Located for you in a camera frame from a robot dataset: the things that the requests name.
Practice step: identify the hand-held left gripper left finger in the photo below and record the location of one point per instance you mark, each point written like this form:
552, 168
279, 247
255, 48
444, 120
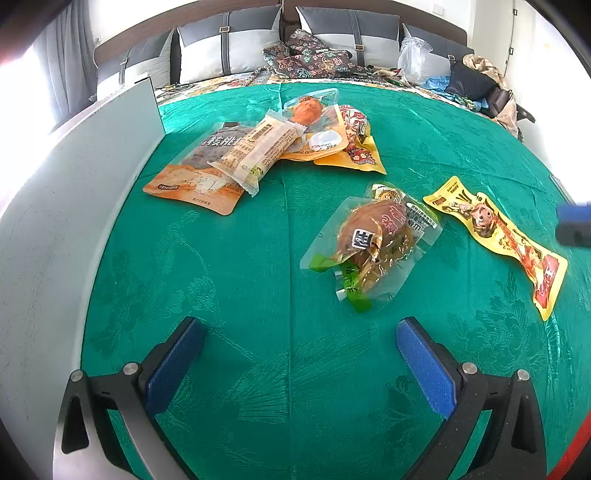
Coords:
175, 364

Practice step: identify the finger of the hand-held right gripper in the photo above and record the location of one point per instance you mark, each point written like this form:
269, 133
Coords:
575, 224

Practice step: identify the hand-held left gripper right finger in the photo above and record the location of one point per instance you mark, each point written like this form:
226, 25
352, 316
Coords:
425, 369

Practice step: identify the yellow cartoon snack packet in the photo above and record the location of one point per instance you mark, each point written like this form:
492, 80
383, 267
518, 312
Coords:
498, 230

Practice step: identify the clear braised meat packet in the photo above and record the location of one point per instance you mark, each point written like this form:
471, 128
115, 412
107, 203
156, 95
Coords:
374, 230

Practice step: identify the white cardboard box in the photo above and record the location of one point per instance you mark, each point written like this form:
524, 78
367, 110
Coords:
60, 230

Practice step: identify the orange walnut snack packet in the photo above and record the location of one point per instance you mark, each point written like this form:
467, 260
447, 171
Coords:
189, 180

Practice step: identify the red and yellow snack packet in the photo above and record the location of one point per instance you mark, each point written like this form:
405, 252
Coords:
360, 138

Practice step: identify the cream snack bar packet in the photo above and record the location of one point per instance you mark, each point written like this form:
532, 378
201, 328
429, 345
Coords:
258, 147

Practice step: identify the yellow chicken leg packet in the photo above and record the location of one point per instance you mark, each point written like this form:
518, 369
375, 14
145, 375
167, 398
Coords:
309, 120

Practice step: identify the green tablecloth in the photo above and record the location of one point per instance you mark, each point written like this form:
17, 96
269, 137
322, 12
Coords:
277, 277

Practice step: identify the dark brown chair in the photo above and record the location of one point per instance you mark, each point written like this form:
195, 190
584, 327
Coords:
496, 99

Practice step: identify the black bag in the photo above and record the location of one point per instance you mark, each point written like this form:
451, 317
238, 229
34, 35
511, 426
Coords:
471, 81

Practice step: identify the beige patterned blanket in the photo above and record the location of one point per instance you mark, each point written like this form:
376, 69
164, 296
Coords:
485, 64

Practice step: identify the blue plastic bag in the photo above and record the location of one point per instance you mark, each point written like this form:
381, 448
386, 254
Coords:
436, 84

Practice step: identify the clear plastic bag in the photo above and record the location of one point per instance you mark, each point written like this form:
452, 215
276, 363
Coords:
415, 60

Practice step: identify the brown headboard panel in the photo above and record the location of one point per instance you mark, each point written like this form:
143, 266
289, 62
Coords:
429, 21

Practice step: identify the dark patterned cloth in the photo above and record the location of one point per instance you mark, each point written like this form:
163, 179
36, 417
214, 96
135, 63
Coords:
314, 60

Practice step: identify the grey curtain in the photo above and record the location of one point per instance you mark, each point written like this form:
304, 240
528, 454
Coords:
64, 60

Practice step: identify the grey and white cushions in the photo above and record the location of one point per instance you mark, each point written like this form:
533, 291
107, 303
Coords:
138, 39

